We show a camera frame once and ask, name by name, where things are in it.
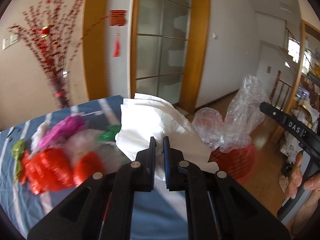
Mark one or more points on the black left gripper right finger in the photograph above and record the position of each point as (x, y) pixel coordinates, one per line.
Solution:
(217, 206)

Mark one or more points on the green plastic bag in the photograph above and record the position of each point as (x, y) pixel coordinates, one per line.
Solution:
(110, 134)

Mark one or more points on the clear crinkled plastic bag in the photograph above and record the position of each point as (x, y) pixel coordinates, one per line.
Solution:
(243, 115)

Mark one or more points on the white plastic bag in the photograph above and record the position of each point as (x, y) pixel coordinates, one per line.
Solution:
(147, 116)

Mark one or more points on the lime green printed bag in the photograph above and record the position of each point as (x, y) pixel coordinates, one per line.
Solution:
(17, 152)

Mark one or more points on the frosted glass sliding door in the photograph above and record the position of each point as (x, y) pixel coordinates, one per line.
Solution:
(167, 49)

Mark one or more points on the double wall switch panel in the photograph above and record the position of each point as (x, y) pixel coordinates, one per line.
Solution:
(12, 39)

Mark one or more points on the blue white striped cloth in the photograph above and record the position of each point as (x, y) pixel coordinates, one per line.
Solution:
(159, 214)

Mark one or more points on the wooden stair railing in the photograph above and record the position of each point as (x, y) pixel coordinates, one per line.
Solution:
(280, 93)

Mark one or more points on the wooden display shelf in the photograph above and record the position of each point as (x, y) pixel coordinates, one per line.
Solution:
(305, 89)

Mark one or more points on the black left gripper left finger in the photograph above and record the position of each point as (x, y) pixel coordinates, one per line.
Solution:
(101, 207)

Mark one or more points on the red berry branch bouquet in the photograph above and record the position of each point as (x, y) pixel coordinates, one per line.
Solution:
(48, 33)

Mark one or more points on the red hanging knot ornament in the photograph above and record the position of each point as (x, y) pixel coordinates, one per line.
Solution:
(117, 19)

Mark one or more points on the magenta plastic bag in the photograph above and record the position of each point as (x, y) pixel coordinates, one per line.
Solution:
(62, 131)

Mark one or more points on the clear bubble wrap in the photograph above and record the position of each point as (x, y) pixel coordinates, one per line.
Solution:
(80, 144)

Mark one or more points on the glass vase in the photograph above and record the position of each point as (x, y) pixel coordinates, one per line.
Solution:
(59, 87)

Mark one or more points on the small red plastic bag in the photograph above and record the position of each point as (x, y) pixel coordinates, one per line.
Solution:
(86, 167)

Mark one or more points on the right hand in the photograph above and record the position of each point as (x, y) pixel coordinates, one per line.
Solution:
(308, 212)

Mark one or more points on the red plastic waste basket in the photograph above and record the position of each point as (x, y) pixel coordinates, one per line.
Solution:
(238, 163)

